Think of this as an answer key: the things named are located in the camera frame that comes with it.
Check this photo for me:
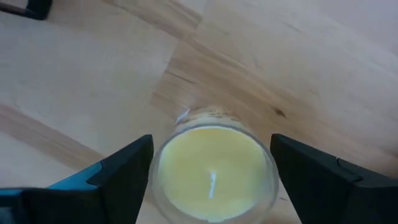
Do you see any yellow candle glass jar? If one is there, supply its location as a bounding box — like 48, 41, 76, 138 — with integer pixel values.
148, 105, 280, 224

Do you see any black metal shelf frame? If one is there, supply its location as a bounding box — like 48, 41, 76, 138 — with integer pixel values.
0, 0, 53, 21

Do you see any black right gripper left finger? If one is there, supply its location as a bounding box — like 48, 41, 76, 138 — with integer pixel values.
0, 134, 155, 224

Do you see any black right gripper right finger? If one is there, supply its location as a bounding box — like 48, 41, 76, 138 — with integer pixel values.
269, 133, 398, 224

